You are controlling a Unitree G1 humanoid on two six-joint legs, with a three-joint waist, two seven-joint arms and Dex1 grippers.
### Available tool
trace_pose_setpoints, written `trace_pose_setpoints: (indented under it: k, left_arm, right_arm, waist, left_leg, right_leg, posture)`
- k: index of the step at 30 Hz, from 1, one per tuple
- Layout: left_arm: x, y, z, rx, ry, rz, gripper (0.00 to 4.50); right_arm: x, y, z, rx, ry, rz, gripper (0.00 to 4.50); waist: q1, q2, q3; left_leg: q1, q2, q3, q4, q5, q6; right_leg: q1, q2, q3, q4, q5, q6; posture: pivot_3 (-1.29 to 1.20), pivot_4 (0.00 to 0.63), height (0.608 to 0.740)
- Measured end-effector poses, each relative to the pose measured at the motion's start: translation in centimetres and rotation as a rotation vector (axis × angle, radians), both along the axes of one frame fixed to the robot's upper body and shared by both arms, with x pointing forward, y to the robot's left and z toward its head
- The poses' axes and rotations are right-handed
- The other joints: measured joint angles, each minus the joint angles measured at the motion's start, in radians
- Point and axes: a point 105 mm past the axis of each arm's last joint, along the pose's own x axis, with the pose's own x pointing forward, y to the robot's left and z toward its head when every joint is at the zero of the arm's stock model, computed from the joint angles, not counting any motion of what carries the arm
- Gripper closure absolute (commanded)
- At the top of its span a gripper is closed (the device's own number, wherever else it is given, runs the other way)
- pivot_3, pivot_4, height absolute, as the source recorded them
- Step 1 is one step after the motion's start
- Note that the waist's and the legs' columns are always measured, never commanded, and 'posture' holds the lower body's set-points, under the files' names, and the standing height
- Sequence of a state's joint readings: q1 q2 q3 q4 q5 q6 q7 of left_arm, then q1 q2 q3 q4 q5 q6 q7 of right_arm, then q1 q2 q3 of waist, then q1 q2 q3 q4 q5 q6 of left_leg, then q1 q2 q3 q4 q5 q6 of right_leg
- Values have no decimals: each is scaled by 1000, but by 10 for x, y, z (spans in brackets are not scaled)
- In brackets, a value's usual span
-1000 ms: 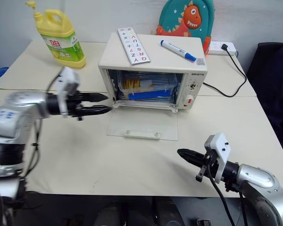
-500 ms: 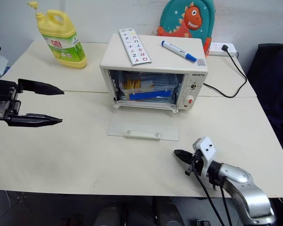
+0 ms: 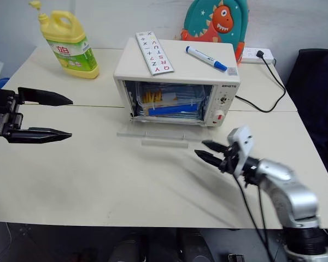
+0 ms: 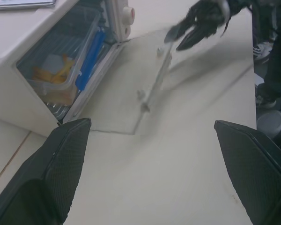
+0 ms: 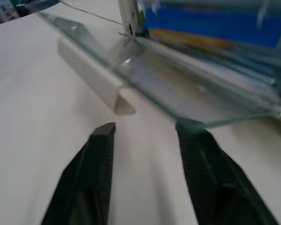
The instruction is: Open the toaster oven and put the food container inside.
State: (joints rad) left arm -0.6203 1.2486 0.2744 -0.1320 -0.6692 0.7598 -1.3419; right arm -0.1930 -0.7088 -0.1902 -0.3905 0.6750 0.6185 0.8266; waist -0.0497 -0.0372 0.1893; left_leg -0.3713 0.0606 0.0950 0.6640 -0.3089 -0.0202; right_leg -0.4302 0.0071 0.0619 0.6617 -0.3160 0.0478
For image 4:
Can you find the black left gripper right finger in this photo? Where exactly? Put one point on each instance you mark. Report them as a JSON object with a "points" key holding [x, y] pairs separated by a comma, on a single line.
{"points": [[255, 168]]}

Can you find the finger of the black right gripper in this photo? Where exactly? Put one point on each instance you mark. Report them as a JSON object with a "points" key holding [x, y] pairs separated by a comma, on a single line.
{"points": [[180, 29], [192, 41]]}

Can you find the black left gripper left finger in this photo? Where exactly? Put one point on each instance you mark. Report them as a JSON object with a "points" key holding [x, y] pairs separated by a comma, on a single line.
{"points": [[49, 168]]}

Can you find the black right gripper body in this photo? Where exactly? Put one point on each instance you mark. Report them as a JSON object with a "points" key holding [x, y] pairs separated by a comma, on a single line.
{"points": [[208, 14]]}

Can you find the glass toaster oven door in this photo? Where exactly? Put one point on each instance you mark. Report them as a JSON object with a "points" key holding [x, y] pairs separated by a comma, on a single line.
{"points": [[121, 89]]}

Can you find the clear container with blue clips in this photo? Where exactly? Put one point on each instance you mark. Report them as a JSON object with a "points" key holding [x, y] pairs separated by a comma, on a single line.
{"points": [[70, 44]]}

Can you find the small white oven knob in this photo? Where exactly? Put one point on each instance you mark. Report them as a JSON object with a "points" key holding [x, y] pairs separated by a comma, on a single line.
{"points": [[127, 31]]}

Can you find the large white oven knob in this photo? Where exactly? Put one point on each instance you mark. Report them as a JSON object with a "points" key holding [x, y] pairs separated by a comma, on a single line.
{"points": [[128, 14]]}

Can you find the yellow food pieces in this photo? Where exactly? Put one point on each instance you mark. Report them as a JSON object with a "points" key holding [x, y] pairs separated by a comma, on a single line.
{"points": [[58, 75]]}

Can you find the white toaster oven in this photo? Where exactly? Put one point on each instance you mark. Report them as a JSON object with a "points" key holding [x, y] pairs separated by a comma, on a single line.
{"points": [[11, 30]]}

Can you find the grey round stool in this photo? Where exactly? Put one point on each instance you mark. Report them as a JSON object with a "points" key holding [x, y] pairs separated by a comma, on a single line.
{"points": [[270, 124]]}

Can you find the black and white striped sneaker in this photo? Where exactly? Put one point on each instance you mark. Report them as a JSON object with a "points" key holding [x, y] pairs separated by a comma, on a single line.
{"points": [[262, 51]]}

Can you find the grey sneaker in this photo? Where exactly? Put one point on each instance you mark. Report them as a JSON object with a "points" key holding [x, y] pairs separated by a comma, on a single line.
{"points": [[265, 101]]}

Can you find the person in dark trousers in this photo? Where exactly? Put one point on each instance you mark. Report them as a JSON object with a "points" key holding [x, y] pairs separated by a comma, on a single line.
{"points": [[277, 47]]}

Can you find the white paper sheets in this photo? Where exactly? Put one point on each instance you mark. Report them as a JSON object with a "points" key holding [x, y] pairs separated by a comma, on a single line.
{"points": [[21, 3]]}

